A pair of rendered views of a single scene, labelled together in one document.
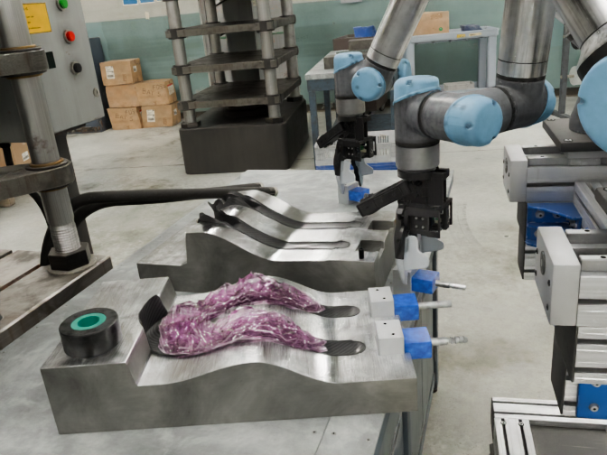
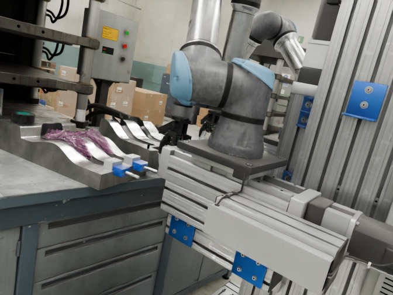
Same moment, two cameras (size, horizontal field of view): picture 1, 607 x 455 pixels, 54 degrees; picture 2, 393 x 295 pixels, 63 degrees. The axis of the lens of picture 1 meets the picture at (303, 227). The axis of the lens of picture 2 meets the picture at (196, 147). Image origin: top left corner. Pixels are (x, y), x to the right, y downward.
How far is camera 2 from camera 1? 75 cm
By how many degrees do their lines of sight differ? 22
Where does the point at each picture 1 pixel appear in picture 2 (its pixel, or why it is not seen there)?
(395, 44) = not seen: hidden behind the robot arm
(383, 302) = (128, 157)
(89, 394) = (8, 135)
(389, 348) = (107, 165)
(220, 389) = (42, 150)
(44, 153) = (83, 78)
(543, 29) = not seen: hidden behind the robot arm
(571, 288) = (165, 160)
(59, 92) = (110, 64)
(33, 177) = (74, 85)
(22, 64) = (86, 42)
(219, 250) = (108, 129)
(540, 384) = not seen: outside the picture
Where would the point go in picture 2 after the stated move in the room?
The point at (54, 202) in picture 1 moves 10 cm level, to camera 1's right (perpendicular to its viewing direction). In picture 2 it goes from (79, 99) to (93, 102)
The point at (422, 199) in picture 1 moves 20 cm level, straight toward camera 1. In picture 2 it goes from (176, 130) to (139, 131)
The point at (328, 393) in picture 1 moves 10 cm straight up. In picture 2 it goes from (72, 167) to (76, 138)
